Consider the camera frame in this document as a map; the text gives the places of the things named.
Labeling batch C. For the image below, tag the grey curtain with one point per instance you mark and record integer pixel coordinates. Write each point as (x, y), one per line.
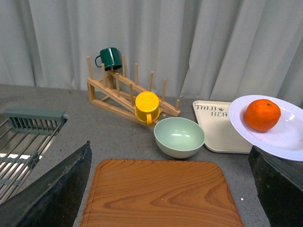
(206, 49)

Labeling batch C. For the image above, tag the cream bear tray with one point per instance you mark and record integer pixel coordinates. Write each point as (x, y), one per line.
(221, 136)

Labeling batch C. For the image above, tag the dark green mug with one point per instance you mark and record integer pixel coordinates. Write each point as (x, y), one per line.
(108, 58)

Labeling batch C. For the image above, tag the light green bowl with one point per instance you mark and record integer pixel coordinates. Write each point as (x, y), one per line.
(179, 137)

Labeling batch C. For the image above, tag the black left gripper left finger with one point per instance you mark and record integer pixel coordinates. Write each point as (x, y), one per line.
(54, 199)

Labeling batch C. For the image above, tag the orange fruit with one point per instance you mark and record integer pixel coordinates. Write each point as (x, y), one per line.
(262, 115)

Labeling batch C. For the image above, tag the wooden cutting board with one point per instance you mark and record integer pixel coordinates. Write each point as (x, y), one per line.
(159, 193)

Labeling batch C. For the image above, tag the white round plate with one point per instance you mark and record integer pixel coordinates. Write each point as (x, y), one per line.
(284, 140)

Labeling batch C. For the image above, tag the wooden dish rack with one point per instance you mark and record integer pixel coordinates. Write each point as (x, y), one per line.
(115, 92)

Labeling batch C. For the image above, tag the metal sink drying rack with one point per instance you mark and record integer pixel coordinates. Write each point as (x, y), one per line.
(25, 135)

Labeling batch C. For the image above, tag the yellow mug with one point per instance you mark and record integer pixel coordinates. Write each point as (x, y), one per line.
(147, 107)

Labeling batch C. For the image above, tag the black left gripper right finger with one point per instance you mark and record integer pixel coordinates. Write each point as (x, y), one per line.
(279, 184)

